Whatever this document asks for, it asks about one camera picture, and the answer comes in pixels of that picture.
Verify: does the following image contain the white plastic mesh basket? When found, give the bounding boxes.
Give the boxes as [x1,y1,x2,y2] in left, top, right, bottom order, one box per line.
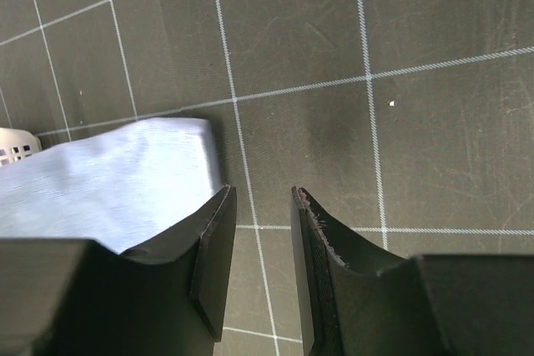
[0,128,42,167]

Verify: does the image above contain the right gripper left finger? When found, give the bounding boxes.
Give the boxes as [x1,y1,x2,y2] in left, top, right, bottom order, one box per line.
[1,185,237,355]

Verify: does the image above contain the black grid mat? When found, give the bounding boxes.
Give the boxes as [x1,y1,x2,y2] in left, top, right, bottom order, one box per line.
[1,0,533,355]

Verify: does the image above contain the light blue towel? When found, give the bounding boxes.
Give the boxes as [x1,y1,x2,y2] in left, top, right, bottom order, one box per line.
[1,118,222,253]

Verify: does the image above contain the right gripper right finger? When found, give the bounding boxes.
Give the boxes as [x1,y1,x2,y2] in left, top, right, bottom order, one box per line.
[291,188,533,355]

